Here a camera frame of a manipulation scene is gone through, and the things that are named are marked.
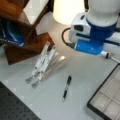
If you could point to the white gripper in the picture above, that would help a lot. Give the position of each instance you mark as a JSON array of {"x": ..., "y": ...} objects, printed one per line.
[{"x": 81, "y": 22}]

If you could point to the black lidded box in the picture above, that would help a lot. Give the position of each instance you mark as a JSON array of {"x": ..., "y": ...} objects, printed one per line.
[{"x": 105, "y": 102}]

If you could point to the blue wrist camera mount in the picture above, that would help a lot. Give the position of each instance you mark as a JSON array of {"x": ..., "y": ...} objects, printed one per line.
[{"x": 94, "y": 42}]

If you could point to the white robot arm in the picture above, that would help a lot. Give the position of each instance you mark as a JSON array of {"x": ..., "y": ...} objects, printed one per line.
[{"x": 103, "y": 6}]

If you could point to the white lamp shade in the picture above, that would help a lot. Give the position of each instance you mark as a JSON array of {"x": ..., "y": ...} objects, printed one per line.
[{"x": 64, "y": 11}]

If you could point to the lower metal ruler strip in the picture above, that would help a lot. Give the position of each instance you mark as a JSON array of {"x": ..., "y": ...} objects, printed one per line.
[{"x": 40, "y": 59}]

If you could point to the black pen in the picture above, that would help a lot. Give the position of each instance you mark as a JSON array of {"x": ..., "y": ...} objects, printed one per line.
[{"x": 66, "y": 88}]

